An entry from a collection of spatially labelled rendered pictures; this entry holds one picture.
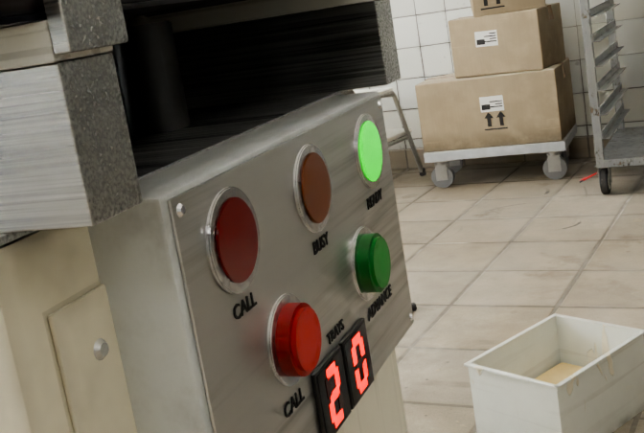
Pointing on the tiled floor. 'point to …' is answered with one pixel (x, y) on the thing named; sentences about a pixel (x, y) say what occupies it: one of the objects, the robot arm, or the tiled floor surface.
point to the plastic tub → (560, 378)
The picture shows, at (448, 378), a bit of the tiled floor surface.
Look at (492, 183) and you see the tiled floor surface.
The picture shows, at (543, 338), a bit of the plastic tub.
